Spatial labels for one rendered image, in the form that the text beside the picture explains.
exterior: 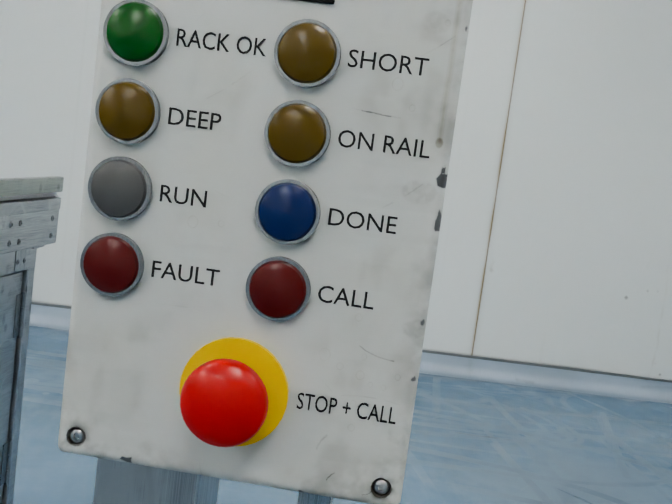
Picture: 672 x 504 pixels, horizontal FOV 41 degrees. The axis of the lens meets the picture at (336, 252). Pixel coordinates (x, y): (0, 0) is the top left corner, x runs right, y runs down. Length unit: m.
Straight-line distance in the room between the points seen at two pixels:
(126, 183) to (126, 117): 0.03
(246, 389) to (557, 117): 3.97
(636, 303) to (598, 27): 1.30
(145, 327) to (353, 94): 0.15
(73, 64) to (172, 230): 3.91
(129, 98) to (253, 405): 0.15
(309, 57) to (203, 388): 0.15
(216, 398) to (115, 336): 0.07
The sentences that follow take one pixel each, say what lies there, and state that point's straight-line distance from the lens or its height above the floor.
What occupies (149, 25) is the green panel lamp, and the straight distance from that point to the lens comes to 0.43.
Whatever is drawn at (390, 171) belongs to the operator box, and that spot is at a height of 0.98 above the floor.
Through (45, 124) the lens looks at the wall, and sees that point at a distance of 4.35.
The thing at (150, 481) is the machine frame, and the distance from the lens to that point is 0.53.
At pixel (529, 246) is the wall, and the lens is 4.32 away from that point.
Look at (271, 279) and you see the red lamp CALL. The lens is 0.41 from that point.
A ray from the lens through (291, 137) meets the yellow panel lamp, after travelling 0.41.
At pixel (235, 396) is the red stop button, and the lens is 0.41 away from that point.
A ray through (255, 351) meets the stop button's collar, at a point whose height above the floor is 0.89.
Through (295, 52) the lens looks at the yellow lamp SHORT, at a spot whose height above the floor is 1.03.
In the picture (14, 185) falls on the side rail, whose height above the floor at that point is 0.84.
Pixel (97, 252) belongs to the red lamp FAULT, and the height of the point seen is 0.93.
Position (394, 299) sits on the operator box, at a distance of 0.42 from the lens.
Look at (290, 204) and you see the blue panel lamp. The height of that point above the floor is 0.96.
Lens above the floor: 0.99
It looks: 7 degrees down
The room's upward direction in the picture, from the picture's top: 8 degrees clockwise
